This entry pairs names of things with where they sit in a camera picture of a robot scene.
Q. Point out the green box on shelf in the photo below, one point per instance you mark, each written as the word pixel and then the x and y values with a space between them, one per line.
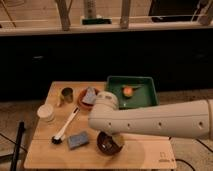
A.
pixel 96 21

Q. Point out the black pole stand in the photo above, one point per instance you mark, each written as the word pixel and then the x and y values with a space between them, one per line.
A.
pixel 15 155

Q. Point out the green plastic tray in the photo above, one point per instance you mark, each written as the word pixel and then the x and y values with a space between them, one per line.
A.
pixel 144 93

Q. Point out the dark monitor on shelf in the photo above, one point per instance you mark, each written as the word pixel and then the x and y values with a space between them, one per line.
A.
pixel 172 10

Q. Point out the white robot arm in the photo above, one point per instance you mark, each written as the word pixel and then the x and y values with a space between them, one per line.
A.
pixel 192 119

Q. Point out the red-brown plate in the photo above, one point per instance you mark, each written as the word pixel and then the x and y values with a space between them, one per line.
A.
pixel 80 97

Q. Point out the blue sponge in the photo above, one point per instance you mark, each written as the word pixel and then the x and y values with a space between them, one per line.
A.
pixel 78 140

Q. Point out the white cylindrical container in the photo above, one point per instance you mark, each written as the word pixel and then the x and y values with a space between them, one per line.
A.
pixel 46 112

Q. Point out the grey folded cloth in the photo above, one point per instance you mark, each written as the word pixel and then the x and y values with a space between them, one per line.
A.
pixel 90 96

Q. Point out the dark brown bowl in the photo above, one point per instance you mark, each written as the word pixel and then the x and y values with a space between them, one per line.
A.
pixel 110 145

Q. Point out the orange fruit with leaf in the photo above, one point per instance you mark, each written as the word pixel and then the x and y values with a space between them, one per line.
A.
pixel 128 91

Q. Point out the white handled dish brush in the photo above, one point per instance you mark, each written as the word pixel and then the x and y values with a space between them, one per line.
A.
pixel 57 138

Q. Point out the metal cup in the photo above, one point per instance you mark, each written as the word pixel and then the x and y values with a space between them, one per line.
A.
pixel 67 94

